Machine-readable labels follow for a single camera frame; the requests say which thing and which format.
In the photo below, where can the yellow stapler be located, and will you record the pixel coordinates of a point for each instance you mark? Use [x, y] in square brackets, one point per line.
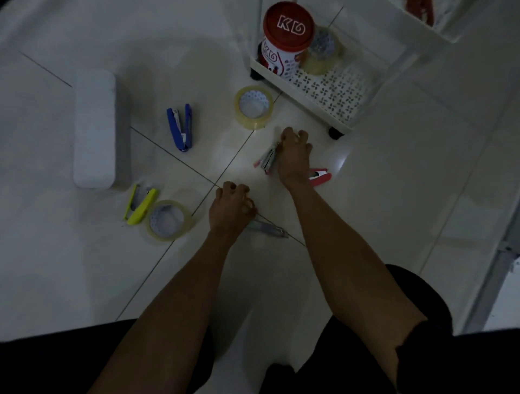
[142, 209]

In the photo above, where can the person's left forearm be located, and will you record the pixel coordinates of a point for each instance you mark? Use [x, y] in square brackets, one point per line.
[183, 316]

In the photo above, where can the long white plastic box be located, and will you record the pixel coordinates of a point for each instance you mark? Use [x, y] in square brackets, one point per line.
[94, 130]

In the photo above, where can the person's left hand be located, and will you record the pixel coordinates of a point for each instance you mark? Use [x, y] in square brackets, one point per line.
[229, 213]

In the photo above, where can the red stapler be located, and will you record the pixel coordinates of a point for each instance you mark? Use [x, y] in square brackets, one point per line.
[321, 178]

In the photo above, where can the grey metal stand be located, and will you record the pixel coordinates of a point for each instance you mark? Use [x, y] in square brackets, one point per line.
[493, 280]

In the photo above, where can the white small cart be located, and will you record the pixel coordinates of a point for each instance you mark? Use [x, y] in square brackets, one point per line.
[345, 97]

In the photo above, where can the person's right hand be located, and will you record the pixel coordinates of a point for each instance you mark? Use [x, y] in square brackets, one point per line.
[294, 158]

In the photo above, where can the person's right forearm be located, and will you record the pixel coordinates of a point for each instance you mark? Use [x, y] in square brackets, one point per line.
[349, 268]

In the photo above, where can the clear green utility knife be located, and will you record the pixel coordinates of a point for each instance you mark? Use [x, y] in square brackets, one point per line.
[268, 228]

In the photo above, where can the red utility knife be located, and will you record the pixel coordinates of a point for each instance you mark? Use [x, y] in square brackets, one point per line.
[420, 10]

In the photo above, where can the blue stapler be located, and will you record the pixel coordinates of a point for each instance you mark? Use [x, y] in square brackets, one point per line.
[178, 134]

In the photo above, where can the red lidded round can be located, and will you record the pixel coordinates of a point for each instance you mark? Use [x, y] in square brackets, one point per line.
[288, 28]

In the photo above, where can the person's black trousers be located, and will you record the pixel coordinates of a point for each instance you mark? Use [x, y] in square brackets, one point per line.
[61, 365]

